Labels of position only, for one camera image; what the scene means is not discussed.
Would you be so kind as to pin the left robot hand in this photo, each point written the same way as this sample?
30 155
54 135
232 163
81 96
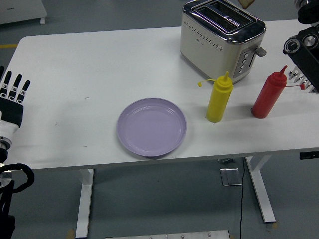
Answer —
11 114

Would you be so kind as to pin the purple plate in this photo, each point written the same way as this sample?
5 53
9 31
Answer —
152 127

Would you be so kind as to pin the cream and chrome toaster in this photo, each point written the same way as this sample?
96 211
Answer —
207 47

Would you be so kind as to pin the bread slice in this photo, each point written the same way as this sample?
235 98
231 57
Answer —
246 3

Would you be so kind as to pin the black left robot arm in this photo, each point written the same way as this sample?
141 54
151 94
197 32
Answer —
30 176

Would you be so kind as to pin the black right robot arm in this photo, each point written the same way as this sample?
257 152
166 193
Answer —
305 57

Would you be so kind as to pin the metal floor plate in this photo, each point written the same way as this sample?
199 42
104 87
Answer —
231 177

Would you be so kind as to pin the white cabinet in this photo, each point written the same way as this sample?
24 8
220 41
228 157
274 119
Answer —
20 10

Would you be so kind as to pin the white table leg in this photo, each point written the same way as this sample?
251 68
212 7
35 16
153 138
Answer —
261 189
84 199

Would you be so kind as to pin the yellow squeeze bottle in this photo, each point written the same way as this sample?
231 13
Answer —
219 99

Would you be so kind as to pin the small grey floor fitting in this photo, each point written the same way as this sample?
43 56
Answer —
226 160

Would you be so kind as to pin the red squeeze bottle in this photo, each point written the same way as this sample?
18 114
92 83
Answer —
266 99

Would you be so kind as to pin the metal toast rack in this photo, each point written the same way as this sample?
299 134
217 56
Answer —
299 79

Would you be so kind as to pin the black table control panel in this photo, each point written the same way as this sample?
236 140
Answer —
309 155

